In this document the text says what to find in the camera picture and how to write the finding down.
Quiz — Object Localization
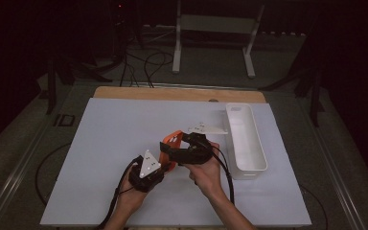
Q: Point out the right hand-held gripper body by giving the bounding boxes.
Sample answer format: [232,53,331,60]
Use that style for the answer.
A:
[172,122,229,166]

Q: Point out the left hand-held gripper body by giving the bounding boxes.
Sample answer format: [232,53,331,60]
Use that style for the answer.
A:
[127,149,166,194]

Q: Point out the orange phone case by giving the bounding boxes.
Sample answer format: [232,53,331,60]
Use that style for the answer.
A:
[158,129,185,173]

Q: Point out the person's right hand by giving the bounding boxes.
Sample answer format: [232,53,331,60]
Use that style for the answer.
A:
[184,143,228,199]

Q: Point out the person's left hand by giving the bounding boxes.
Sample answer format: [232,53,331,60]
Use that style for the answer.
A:
[117,172,156,213]

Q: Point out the wooden table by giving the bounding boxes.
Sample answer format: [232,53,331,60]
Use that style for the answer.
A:
[93,85,266,104]

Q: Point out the white oblong plastic bin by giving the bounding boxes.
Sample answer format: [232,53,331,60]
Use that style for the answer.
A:
[224,103,268,181]

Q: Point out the white table board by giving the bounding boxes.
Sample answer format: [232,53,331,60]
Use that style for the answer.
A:
[39,97,312,228]

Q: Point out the black tripod stand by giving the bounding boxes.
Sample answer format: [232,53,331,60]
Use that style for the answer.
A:
[258,32,328,128]
[45,56,113,116]

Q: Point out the dark power strip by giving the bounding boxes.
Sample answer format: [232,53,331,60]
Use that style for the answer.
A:
[259,31,308,37]

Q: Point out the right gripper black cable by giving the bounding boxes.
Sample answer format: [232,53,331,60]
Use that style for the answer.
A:
[210,147,236,206]

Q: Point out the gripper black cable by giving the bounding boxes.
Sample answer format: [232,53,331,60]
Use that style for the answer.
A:
[210,147,236,206]
[96,155,143,230]

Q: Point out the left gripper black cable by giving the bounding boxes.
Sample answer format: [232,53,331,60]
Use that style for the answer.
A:
[96,155,143,230]

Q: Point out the tangled black floor cables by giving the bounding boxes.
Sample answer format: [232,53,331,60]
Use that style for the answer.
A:
[119,51,175,89]

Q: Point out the white metal stand frame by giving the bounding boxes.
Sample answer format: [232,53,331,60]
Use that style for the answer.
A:
[172,0,266,80]

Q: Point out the black floor cable loop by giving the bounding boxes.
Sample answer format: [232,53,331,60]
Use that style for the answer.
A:
[299,184,330,230]
[34,142,73,207]

